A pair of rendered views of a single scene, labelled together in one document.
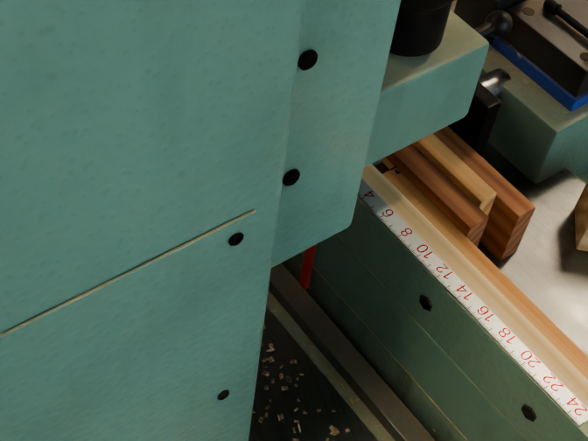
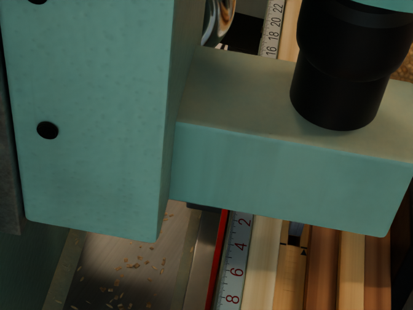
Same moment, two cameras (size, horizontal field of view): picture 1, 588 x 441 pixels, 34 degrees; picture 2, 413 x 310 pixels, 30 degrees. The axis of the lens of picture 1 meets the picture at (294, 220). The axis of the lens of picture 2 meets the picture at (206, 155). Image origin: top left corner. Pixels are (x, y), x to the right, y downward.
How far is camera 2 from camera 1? 35 cm
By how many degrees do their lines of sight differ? 30
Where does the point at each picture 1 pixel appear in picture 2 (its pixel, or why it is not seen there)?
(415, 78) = (295, 143)
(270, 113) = not seen: outside the picture
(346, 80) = (105, 53)
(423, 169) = (321, 264)
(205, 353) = not seen: outside the picture
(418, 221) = (260, 301)
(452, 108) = (359, 215)
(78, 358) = not seen: outside the picture
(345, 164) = (128, 162)
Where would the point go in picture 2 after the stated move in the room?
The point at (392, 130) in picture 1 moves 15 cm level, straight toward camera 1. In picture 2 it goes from (265, 189) to (22, 291)
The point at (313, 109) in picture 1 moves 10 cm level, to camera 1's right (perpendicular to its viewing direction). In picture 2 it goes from (64, 64) to (195, 205)
